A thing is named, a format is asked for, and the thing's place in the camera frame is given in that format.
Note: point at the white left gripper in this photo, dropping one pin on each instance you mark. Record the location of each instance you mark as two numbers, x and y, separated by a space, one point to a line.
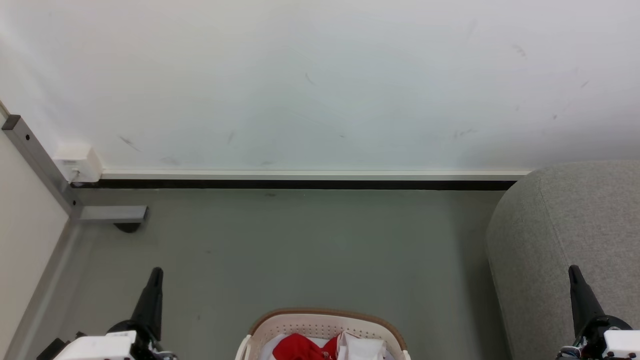
100 346

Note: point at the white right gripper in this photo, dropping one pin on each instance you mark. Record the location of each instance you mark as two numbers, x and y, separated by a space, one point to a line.
617 344

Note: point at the red garment with white trim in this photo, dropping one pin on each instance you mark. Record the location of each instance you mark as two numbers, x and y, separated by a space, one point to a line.
302 347

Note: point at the grey fabric sofa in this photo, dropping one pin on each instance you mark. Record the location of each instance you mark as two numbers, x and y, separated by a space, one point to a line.
570 250

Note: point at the cream plastic laundry basket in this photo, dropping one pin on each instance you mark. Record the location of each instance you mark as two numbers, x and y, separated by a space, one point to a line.
320 322

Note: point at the black baseboard strip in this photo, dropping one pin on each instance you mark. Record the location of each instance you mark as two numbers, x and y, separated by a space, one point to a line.
300 184

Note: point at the black round frame foot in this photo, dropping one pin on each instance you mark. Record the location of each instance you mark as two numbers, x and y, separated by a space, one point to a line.
128 227

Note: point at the white wall junction box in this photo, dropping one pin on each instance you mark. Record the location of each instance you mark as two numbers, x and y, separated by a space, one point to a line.
79 162

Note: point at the grey metal frame post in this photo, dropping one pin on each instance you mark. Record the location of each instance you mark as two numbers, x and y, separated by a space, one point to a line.
42 167

